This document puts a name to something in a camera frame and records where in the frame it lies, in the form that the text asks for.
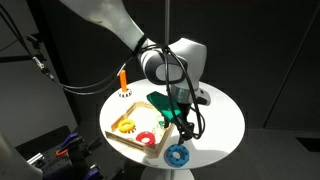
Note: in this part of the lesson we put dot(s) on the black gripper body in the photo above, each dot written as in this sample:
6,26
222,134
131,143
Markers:
185,113

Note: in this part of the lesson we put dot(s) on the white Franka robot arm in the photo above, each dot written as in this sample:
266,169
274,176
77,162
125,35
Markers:
116,20

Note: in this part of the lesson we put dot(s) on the wooden tray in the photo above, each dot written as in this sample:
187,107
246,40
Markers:
133,142

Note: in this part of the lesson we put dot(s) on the orange stacking peg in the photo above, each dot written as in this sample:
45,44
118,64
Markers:
123,81

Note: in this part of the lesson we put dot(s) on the grey vertical metal pole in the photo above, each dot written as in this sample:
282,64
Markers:
167,20

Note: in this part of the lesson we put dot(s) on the black purple spring clamp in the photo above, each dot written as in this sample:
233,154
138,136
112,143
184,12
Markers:
66,141
90,172

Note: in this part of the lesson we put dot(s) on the black perforated mounting board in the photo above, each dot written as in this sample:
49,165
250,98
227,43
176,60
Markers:
56,165

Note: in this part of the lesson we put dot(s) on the white table pedestal base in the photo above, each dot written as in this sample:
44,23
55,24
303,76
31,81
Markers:
166,174

